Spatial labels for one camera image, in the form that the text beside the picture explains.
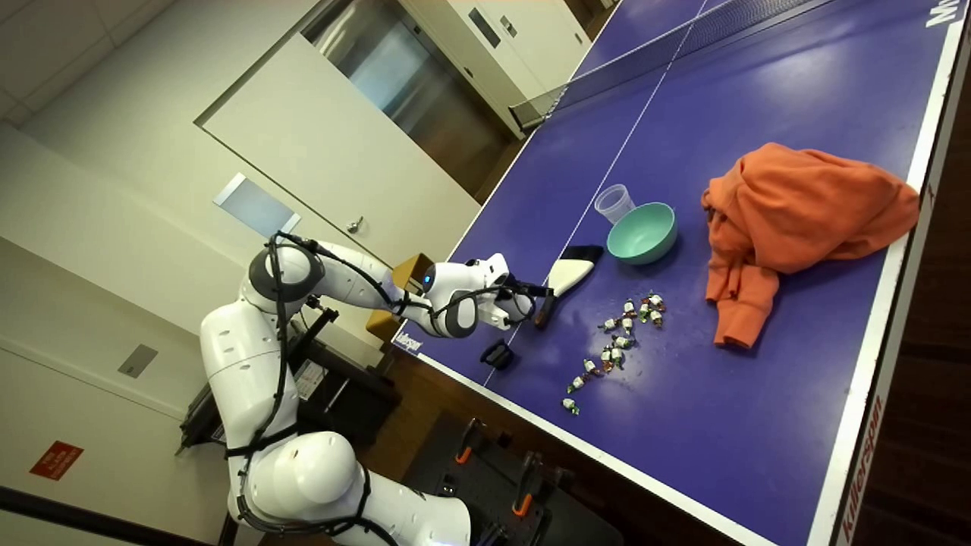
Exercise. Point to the black equipment cart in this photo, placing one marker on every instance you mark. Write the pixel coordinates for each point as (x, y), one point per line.
(343, 405)

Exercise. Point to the teal green bowl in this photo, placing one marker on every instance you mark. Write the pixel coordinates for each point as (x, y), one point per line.
(637, 244)

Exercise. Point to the clear plastic measuring cup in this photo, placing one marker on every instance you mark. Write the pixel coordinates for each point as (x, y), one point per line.
(610, 202)

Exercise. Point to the black perforated mount plate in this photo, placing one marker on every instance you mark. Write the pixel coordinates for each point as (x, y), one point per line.
(486, 505)

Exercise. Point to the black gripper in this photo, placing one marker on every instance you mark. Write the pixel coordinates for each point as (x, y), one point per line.
(515, 305)

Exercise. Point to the pale door notice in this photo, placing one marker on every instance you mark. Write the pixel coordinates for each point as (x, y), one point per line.
(258, 207)

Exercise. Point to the black bottle cap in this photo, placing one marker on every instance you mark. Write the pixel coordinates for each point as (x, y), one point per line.
(494, 357)

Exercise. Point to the red wall sign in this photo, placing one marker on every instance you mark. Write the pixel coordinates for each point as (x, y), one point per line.
(54, 458)

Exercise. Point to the white door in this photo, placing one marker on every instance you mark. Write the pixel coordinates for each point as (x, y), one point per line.
(322, 154)

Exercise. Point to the grey wall vent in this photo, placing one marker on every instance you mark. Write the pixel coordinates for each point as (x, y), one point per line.
(138, 361)

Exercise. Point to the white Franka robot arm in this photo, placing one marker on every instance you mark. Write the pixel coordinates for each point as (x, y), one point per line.
(274, 405)

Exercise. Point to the orange cloth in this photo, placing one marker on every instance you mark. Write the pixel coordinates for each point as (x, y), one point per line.
(799, 213)

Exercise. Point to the wooden stool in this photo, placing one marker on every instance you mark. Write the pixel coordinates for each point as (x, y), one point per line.
(410, 274)

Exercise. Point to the table tennis net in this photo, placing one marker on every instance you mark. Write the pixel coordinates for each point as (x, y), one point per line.
(627, 55)

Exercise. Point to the white cabinet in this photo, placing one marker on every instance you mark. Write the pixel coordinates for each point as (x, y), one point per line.
(525, 41)

